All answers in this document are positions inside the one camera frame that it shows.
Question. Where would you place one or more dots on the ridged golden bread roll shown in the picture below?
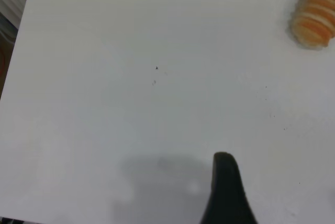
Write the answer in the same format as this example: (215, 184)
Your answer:
(315, 17)

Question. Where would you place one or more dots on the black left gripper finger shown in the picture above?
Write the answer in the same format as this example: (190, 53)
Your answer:
(227, 197)

